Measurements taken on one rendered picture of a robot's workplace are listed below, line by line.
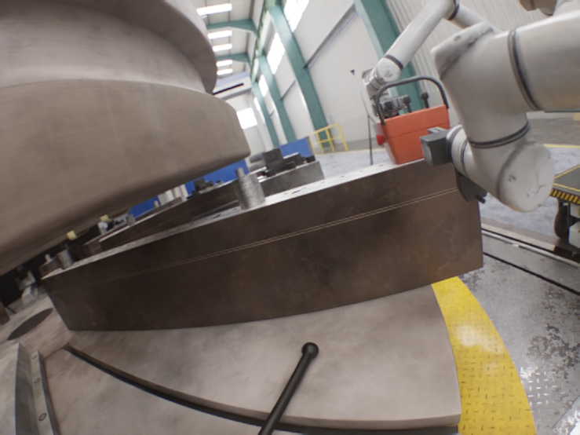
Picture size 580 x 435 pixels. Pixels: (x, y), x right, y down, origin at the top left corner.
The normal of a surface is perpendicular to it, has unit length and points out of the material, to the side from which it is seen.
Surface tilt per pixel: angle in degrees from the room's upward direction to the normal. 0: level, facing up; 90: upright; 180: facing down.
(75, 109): 90
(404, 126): 97
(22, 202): 90
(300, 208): 90
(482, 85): 102
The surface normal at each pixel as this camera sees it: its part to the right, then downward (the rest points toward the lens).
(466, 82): -0.83, 0.51
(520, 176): -0.17, 0.48
